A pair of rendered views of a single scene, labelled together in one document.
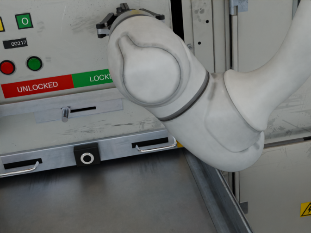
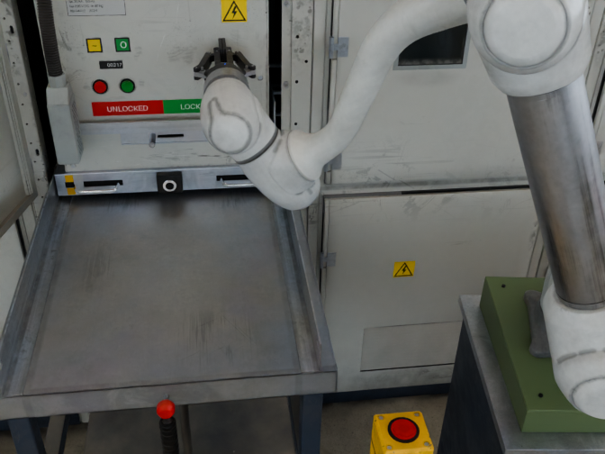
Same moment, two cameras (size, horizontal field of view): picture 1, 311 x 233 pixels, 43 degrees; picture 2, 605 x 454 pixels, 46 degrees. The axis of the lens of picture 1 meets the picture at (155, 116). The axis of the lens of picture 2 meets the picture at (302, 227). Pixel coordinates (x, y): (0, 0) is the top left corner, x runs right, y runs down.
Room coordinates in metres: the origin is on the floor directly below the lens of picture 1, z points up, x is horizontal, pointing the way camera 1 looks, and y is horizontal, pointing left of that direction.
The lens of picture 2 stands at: (-0.67, -0.08, 1.80)
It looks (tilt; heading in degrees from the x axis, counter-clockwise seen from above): 34 degrees down; 358
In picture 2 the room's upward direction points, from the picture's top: 1 degrees clockwise
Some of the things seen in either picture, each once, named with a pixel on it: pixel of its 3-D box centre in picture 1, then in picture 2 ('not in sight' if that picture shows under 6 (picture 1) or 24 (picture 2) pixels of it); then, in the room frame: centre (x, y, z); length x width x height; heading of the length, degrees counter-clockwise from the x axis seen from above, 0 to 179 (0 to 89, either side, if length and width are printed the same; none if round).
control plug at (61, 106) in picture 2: not in sight; (65, 122); (0.78, 0.38, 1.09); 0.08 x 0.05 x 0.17; 6
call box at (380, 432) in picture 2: not in sight; (400, 450); (0.08, -0.28, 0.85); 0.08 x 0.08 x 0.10; 6
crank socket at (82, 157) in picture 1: (87, 155); (169, 183); (0.84, 0.18, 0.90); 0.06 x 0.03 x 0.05; 96
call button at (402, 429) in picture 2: not in sight; (403, 431); (0.08, -0.28, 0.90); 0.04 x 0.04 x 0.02
